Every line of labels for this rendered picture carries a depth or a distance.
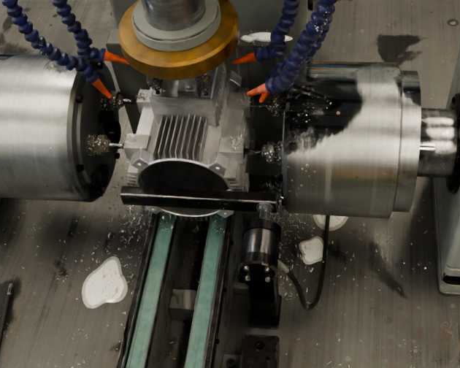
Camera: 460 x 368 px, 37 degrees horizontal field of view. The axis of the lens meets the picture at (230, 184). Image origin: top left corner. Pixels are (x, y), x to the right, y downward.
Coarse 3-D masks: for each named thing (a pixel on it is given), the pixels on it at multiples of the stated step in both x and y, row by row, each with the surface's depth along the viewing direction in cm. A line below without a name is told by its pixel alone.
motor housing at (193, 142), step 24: (144, 120) 115; (168, 120) 110; (192, 120) 110; (240, 120) 113; (168, 144) 107; (192, 144) 107; (216, 144) 109; (144, 168) 108; (168, 168) 122; (192, 168) 124; (240, 168) 111; (192, 216) 118
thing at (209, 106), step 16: (224, 64) 114; (176, 80) 113; (192, 80) 110; (224, 80) 115; (160, 96) 107; (176, 96) 106; (192, 96) 110; (208, 96) 106; (224, 96) 115; (160, 112) 109; (176, 112) 109; (192, 112) 108; (208, 112) 108
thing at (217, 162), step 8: (232, 72) 116; (232, 80) 115; (240, 80) 117; (232, 88) 117; (136, 152) 108; (144, 152) 108; (216, 152) 106; (136, 160) 107; (144, 160) 107; (216, 160) 105; (224, 160) 106; (216, 168) 106; (224, 168) 106; (152, 208) 117; (224, 216) 116
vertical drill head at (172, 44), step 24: (144, 0) 95; (168, 0) 93; (192, 0) 94; (216, 0) 101; (120, 24) 102; (144, 24) 99; (168, 24) 96; (192, 24) 97; (216, 24) 99; (144, 48) 99; (168, 48) 97; (192, 48) 98; (216, 48) 97; (144, 72) 99; (168, 72) 97; (192, 72) 98
